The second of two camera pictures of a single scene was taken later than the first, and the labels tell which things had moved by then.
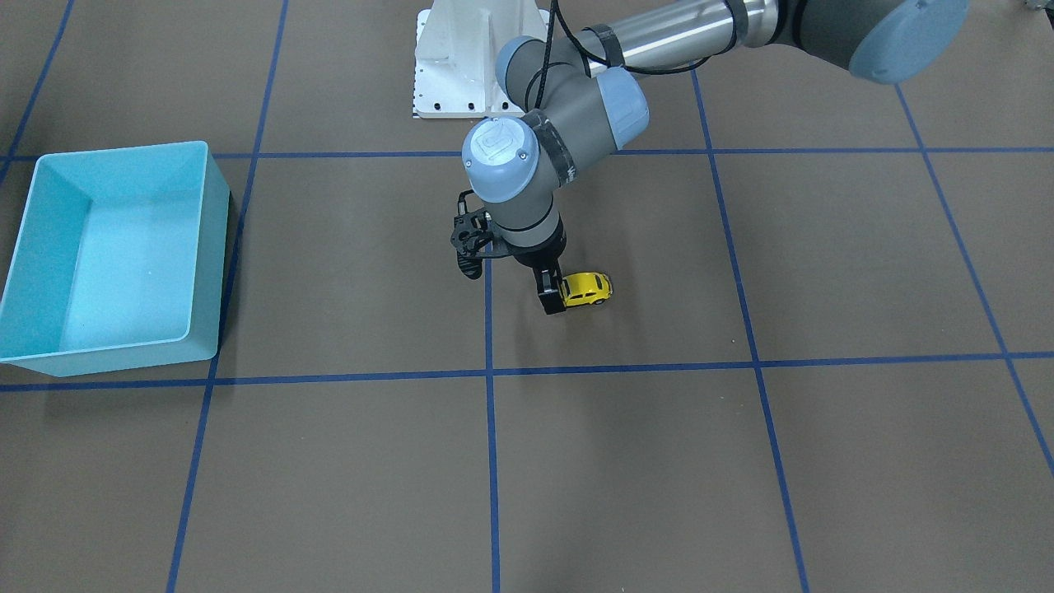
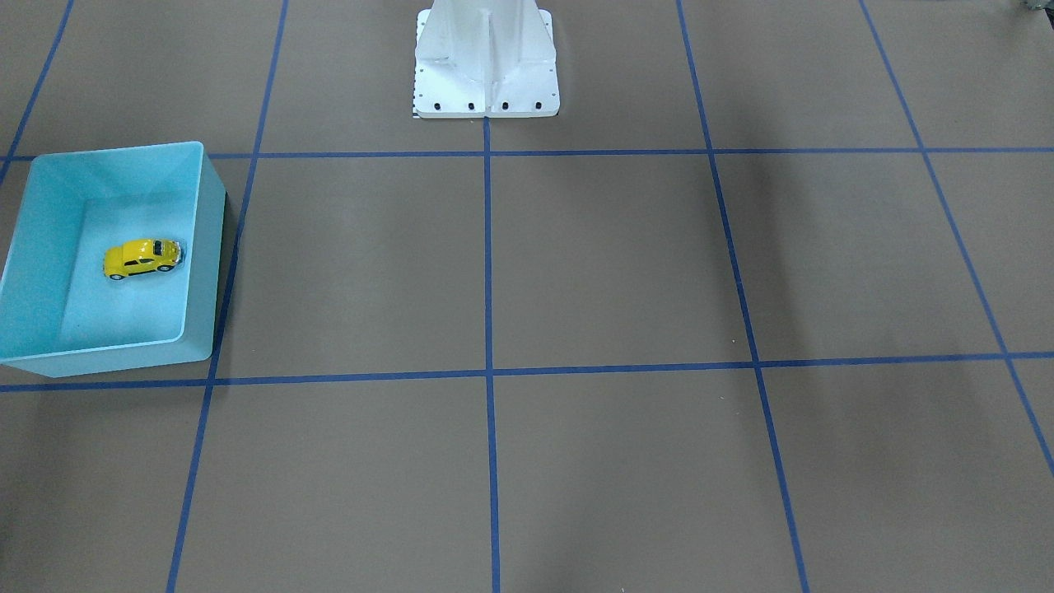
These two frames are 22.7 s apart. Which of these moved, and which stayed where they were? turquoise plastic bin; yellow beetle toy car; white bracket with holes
Moved: yellow beetle toy car
Stayed: turquoise plastic bin; white bracket with holes
